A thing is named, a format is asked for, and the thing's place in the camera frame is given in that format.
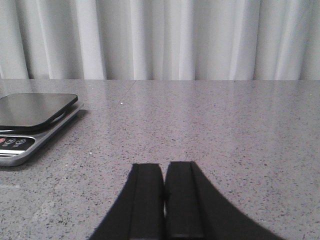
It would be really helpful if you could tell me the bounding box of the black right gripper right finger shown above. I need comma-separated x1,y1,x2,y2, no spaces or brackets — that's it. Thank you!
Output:
165,161,280,240

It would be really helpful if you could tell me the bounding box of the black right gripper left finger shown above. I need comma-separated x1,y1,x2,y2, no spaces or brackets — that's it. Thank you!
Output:
90,163,165,240

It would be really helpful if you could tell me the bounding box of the silver black kitchen scale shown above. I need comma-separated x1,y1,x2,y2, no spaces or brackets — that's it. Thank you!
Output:
0,93,84,167

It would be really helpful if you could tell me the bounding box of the white pleated curtain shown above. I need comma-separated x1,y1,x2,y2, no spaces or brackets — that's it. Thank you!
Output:
0,0,320,80

